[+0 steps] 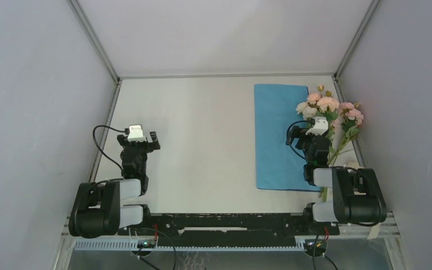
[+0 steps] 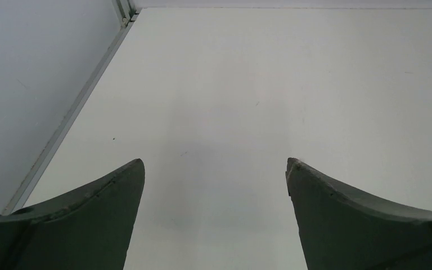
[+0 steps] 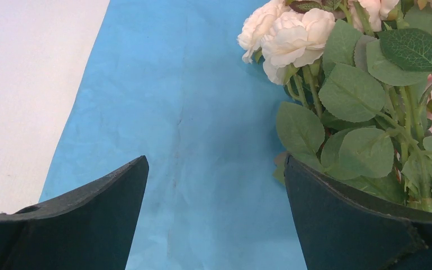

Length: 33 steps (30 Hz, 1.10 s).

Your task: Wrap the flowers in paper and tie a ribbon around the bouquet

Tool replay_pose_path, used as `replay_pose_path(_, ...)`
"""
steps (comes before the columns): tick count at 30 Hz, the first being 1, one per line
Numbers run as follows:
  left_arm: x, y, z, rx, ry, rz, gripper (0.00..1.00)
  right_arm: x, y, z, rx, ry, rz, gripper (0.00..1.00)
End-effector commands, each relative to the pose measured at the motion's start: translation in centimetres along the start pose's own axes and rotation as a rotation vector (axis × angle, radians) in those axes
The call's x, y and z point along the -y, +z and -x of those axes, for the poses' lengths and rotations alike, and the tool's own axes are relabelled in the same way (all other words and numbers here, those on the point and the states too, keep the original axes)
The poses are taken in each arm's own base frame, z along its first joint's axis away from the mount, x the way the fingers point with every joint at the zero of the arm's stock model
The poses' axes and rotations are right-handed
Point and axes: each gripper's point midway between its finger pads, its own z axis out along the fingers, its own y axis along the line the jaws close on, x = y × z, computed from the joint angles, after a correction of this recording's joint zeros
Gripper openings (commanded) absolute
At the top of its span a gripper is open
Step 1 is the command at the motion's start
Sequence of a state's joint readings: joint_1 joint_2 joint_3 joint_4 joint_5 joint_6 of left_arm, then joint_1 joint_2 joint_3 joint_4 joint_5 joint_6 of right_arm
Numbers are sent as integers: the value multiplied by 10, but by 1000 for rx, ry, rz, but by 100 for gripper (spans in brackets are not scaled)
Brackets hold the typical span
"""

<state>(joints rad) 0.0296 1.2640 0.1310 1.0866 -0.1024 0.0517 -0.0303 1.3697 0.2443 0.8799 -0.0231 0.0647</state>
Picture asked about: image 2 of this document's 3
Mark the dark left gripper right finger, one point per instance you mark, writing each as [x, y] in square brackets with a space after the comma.
[343, 227]

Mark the aluminium frame rail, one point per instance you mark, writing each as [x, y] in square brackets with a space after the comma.
[127, 13]

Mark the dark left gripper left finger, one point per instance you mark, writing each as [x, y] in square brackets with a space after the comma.
[89, 227]

